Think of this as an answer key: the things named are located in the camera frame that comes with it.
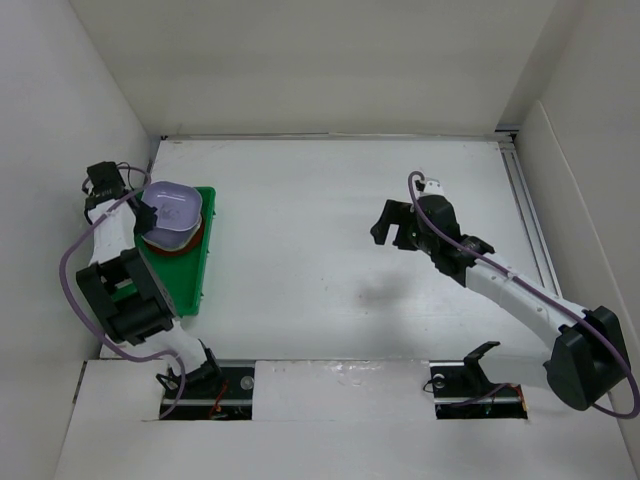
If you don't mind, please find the green plastic bin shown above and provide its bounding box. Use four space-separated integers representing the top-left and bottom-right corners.
100 187 216 317

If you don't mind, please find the purple square dish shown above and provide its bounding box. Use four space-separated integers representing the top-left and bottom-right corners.
142 227 198 251
141 181 203 232

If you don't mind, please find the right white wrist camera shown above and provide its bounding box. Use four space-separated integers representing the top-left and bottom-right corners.
415 178 445 197

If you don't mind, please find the right aluminium frame rail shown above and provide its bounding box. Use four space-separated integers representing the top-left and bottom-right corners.
495 130 562 295

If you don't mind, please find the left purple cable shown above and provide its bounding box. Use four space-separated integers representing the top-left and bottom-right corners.
59 162 187 420

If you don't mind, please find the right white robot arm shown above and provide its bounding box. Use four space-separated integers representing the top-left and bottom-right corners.
370 195 639 411

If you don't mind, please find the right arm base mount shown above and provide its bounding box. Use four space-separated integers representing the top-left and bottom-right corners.
422 341 528 420

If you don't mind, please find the red round plate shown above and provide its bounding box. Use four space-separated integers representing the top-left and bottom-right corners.
142 221 204 257

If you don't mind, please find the purple cable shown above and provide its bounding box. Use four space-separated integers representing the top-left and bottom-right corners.
59 162 187 420
407 171 640 419

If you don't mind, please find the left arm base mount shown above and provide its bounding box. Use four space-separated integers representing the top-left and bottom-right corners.
158 362 256 421

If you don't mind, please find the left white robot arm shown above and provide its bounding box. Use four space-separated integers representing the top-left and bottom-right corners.
59 161 223 397

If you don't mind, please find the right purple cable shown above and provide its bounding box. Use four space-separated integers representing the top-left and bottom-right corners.
407 171 640 419

